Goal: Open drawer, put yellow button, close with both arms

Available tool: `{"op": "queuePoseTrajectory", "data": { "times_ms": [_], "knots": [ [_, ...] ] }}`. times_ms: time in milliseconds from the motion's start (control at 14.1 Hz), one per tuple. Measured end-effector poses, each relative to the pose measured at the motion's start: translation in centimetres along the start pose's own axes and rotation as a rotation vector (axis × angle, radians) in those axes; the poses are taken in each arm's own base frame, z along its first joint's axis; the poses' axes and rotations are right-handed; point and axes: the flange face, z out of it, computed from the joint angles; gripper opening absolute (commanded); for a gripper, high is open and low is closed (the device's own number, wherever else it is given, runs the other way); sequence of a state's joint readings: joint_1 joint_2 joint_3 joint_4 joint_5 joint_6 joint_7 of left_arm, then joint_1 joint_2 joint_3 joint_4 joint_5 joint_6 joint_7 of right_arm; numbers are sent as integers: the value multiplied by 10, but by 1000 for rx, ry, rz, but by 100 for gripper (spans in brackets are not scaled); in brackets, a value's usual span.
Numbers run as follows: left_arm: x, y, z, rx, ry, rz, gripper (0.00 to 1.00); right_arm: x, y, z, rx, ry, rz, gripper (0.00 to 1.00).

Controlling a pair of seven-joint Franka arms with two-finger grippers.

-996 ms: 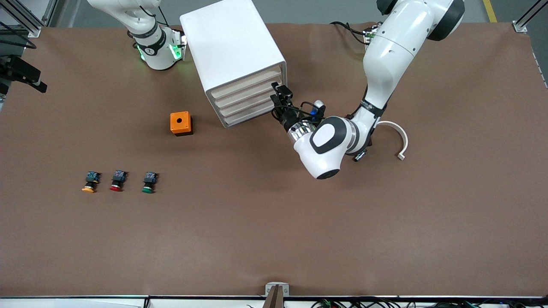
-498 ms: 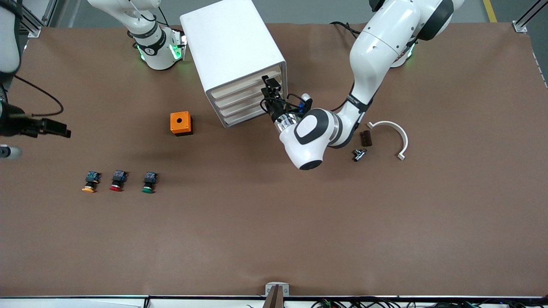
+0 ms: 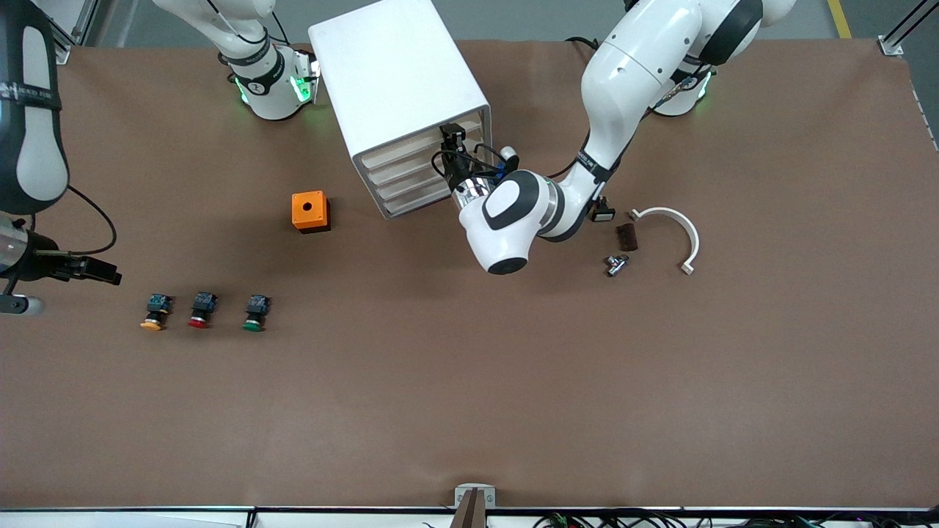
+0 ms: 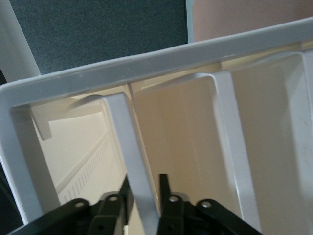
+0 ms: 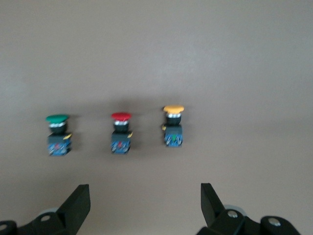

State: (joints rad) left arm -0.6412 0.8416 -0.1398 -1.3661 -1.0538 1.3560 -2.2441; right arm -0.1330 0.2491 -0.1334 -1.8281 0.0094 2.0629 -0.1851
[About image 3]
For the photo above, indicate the green push button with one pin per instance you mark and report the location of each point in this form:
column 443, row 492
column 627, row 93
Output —
column 255, row 313

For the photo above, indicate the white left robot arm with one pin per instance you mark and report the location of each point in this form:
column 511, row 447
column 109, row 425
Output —
column 631, row 73

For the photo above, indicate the white drawer cabinet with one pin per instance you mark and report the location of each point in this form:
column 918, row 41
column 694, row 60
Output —
column 396, row 73

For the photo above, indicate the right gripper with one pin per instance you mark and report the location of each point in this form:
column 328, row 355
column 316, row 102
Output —
column 38, row 267

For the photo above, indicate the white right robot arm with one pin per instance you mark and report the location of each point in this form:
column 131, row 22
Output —
column 264, row 88

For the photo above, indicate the yellow push button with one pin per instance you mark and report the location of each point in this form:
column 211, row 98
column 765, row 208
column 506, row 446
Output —
column 154, row 312

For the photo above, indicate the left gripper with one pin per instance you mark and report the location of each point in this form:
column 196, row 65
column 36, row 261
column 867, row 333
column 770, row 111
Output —
column 461, row 173

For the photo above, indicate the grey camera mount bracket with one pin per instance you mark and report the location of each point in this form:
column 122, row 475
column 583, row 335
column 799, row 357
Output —
column 475, row 504

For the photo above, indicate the beige cabinet drawer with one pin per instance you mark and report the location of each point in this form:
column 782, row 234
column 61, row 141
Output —
column 403, row 168
column 412, row 201
column 407, row 184

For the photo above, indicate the white plastic tray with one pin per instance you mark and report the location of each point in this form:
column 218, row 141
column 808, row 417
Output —
column 396, row 152

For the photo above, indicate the orange button box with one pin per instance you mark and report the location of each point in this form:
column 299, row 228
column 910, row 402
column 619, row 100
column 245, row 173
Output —
column 308, row 209

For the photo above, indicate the white curved plastic bracket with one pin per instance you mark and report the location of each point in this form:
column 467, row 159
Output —
column 687, row 228

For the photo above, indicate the black white square push button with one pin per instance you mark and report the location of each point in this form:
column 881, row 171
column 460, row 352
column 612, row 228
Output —
column 604, row 213

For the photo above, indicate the aluminium frame profile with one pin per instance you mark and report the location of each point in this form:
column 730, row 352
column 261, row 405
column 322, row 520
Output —
column 891, row 46
column 61, row 53

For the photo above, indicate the red push button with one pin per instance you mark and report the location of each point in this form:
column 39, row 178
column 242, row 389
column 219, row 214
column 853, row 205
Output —
column 202, row 309

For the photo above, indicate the brown paper table cover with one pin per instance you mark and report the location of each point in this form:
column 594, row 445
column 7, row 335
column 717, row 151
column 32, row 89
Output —
column 469, row 367

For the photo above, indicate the brown terminal block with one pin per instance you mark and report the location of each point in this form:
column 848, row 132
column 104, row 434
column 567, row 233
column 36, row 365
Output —
column 627, row 237

